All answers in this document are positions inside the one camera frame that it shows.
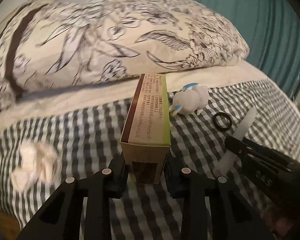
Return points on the crumpled white tissue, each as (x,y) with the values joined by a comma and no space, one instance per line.
(40,162)

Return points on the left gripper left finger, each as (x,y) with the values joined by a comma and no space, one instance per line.
(80,207)

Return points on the white plush toy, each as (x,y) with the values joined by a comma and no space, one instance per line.
(191,98)

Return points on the teal curtain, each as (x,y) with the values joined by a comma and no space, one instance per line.
(271,29)

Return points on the floral patterned pillow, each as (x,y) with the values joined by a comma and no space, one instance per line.
(50,44)

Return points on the brown medicine box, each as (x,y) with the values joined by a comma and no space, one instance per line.
(145,139)

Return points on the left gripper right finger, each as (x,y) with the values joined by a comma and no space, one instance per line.
(215,204)

